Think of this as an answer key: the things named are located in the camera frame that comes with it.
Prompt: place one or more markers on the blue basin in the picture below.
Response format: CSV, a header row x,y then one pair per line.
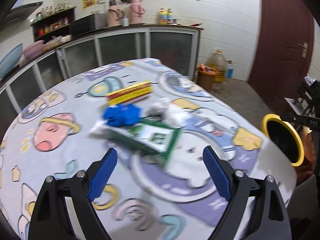
x,y
10,60

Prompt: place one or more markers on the black spice shelf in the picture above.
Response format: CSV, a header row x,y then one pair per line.
x,y
54,25

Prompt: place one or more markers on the pink basin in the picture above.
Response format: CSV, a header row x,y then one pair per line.
x,y
33,50

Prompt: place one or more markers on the pink thermos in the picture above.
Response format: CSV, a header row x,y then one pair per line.
x,y
114,14
136,12

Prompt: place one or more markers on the kitchen counter cabinet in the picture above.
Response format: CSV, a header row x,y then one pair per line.
x,y
177,46

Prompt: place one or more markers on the microwave oven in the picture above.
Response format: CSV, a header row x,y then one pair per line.
x,y
88,23

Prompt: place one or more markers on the cartoon print tablecloth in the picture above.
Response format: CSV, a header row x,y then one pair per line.
x,y
47,150

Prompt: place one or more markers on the red yellow seasoning box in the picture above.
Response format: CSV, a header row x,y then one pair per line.
x,y
130,94

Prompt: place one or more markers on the range hood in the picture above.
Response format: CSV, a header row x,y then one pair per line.
x,y
20,13

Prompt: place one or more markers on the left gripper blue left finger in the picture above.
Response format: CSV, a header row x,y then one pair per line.
x,y
99,173

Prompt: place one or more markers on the small white crumpled tissue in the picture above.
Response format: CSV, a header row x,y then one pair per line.
x,y
170,114

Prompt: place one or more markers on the large oil jug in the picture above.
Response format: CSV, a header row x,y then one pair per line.
x,y
219,63

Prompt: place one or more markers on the brown waste basket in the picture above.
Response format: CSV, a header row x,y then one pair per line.
x,y
206,76

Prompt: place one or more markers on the pink thermos left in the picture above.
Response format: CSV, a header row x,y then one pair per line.
x,y
114,14

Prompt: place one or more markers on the pink thermos right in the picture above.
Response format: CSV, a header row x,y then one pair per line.
x,y
136,12

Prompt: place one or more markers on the black noodle machine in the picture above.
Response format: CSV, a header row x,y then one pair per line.
x,y
308,97

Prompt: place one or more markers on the small blue glove piece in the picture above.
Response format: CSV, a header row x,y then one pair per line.
x,y
122,115

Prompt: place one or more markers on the small white stool table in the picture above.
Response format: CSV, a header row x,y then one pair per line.
x,y
297,107

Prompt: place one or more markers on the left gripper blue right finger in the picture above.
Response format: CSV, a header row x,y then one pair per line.
x,y
220,172

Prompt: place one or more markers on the green white flat carton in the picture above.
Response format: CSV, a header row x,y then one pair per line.
x,y
148,137

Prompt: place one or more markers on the person right hand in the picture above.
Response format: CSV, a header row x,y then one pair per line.
x,y
308,144

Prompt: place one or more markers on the yellow rim trash bin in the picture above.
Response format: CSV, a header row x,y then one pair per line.
x,y
285,137

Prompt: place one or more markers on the dark red door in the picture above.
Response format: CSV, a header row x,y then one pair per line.
x,y
283,53

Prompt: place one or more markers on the yellow detergent bottles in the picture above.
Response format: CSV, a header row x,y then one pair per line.
x,y
165,16

